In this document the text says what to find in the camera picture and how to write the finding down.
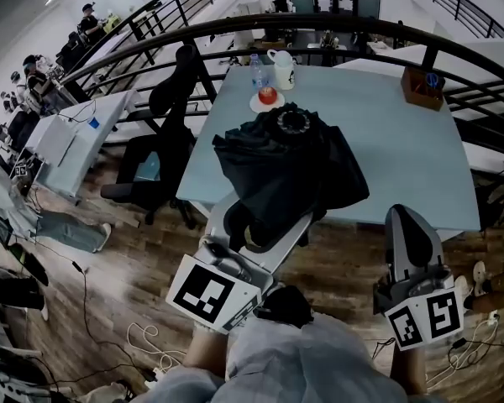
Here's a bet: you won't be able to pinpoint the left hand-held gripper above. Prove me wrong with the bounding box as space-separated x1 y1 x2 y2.
165 191 314 335

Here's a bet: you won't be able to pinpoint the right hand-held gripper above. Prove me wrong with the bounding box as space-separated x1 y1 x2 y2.
372 204 465 352

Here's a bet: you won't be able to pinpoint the black umbrella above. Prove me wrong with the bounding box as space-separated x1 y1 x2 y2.
212 102 370 249

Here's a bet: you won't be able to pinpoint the person's right forearm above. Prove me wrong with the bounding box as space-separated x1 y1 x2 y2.
391 342 428 395

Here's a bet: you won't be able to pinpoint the person's left forearm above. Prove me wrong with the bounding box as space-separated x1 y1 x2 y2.
183 329 230 379

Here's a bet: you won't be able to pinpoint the person's black trousers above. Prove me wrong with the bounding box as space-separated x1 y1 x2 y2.
255 285 314 329

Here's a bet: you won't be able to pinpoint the light blue table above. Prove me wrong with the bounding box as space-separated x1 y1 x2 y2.
175 64 482 243

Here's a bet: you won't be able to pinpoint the black office chair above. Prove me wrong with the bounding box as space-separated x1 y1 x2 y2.
100 44 198 230

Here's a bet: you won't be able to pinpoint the light blue laptop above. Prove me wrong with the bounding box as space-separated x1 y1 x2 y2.
133 151 161 183

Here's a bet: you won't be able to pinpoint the white round plate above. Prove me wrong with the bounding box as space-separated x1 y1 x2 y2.
249 92 286 114

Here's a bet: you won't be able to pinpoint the person's grey shirt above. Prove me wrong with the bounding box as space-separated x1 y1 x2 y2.
129 312 446 403

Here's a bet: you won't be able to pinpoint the brown wooden organizer box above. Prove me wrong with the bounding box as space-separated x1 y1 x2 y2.
400 65 446 113

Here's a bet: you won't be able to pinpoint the clear plastic water bottle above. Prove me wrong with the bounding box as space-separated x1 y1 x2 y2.
249 53 266 92

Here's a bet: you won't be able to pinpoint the white lidded mug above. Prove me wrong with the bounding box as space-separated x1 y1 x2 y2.
266 49 297 91

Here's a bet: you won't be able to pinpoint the white side table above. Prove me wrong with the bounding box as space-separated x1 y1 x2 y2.
24 89 142 203

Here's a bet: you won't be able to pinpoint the white box appliance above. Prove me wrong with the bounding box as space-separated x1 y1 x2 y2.
24 114 76 168

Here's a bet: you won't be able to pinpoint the black metal railing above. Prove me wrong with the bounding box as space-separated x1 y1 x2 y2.
60 13 504 175

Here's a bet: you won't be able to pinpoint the thin black cable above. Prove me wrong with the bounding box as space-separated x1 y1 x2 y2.
58 98 97 123

